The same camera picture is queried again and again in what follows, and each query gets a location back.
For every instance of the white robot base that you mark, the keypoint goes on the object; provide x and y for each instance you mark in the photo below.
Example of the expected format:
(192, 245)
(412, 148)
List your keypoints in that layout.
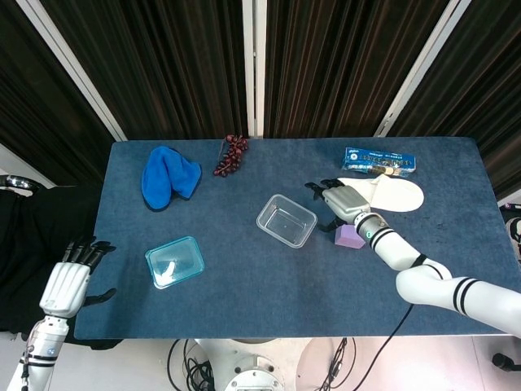
(252, 366)

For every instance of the purple foam cube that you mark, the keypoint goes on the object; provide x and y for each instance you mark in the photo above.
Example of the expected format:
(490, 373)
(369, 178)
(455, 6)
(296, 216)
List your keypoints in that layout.
(348, 238)

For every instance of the dark red grape bunch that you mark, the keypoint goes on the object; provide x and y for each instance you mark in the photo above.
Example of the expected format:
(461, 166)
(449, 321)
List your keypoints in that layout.
(230, 156)

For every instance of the teal container lid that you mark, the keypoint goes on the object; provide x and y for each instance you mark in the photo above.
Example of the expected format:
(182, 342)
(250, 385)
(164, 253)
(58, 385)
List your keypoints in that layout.
(175, 262)

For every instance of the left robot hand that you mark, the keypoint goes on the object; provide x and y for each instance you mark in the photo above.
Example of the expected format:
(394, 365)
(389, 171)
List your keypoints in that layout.
(65, 289)

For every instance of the blue table mat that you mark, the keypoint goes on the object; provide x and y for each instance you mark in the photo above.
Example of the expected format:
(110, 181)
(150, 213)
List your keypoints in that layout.
(264, 293)

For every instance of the transparent plastic container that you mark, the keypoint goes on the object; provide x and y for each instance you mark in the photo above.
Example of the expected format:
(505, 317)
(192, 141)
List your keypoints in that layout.
(287, 222)

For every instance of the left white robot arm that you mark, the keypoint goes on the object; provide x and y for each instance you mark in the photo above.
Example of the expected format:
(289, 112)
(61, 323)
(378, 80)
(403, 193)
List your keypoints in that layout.
(42, 350)

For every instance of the blue microfibre cloth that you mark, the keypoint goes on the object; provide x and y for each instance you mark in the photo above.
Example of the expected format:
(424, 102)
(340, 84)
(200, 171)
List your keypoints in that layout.
(163, 179)

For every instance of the dark brown curtain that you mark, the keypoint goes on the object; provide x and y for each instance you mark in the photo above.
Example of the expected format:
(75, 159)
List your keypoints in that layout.
(163, 61)
(24, 61)
(334, 61)
(488, 81)

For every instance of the white and black equipment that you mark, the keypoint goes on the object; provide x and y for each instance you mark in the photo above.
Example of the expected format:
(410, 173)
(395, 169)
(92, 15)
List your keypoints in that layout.
(515, 228)

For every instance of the white slipper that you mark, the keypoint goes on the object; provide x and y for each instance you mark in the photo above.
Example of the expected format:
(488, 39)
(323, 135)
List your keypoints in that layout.
(395, 195)

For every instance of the white partition post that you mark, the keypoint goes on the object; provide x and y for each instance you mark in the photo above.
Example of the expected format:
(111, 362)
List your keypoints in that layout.
(254, 61)
(73, 65)
(423, 65)

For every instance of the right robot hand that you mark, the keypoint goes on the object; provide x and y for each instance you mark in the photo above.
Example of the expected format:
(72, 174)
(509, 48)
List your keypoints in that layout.
(346, 201)

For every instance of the blue cookie box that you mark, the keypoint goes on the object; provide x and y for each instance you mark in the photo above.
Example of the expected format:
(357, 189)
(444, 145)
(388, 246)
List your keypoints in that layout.
(378, 159)

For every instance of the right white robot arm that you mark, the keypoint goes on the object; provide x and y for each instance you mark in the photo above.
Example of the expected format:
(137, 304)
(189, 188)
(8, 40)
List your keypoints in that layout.
(423, 289)

